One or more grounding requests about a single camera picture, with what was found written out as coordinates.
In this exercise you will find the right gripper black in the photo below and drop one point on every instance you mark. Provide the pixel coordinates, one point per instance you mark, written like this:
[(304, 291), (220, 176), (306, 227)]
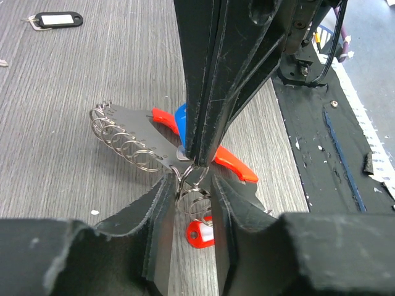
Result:
[(230, 48)]

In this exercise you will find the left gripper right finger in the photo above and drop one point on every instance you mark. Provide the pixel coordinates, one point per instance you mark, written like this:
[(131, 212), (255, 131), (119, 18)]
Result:
[(298, 253)]

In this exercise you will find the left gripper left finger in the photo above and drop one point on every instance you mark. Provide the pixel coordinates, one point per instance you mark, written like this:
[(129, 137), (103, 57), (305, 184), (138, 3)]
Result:
[(128, 253)]

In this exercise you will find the red key tag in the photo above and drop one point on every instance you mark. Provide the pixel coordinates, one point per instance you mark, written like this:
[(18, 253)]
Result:
[(200, 234)]

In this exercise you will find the blue key tag with key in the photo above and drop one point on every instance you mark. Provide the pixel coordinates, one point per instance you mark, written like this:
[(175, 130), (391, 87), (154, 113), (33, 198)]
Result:
[(180, 119)]

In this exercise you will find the red keyring holder with rings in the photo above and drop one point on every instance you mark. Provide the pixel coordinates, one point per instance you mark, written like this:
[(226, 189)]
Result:
[(138, 137)]

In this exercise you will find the black key tag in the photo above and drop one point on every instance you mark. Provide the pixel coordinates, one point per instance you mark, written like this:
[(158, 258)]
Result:
[(44, 21)]

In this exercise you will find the small silver key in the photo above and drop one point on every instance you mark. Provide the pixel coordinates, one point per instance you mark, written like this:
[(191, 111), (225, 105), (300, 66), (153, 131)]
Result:
[(3, 63)]

